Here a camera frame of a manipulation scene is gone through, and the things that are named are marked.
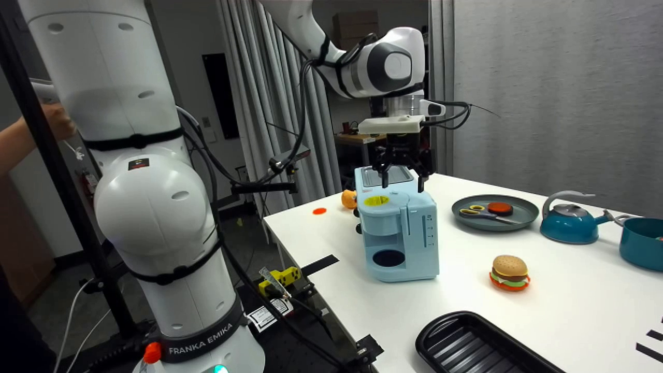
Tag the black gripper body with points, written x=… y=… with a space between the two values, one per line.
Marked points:
x=400 y=147

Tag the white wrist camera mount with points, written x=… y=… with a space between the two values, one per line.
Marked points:
x=389 y=124

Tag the orange toy food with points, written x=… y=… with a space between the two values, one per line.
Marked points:
x=349 y=200

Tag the black slanted frame pole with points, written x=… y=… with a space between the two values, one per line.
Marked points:
x=48 y=157

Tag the person's forearm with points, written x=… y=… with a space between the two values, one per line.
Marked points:
x=14 y=147

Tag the white bottle orange cap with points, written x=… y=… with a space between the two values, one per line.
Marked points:
x=151 y=357

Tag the light blue breakfast station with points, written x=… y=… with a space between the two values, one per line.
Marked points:
x=407 y=234

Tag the long black tape mark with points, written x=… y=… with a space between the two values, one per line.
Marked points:
x=651 y=353

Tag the red toy food slice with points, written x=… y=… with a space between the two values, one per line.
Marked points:
x=500 y=207

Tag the yellow green toy food piece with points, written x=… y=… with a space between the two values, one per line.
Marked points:
x=473 y=210

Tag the dark grey round plate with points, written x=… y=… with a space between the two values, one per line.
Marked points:
x=525 y=210

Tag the teal cooking pot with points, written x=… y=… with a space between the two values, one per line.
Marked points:
x=643 y=244

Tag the short black tape mark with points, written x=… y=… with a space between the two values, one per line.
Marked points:
x=654 y=337

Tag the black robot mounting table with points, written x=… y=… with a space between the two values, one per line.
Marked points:
x=303 y=342

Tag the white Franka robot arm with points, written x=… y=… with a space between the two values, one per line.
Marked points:
x=151 y=207

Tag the person's hand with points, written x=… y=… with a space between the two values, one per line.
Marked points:
x=62 y=122

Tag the toy hamburger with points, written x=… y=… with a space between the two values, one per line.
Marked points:
x=509 y=271

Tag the teal kettle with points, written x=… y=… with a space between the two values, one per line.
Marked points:
x=569 y=225

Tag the grey backdrop curtain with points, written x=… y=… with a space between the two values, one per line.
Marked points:
x=551 y=89

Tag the small orange disc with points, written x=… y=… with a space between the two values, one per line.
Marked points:
x=319 y=210

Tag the wide black tape strip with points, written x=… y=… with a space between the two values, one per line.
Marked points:
x=319 y=263

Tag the white marker tag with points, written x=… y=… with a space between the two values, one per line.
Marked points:
x=262 y=318

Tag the grey pleated curtain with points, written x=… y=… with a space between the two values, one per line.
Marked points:
x=276 y=83

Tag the black ridged grill tray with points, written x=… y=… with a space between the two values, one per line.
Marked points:
x=477 y=344

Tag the yellow black clamp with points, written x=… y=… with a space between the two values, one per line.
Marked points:
x=280 y=280

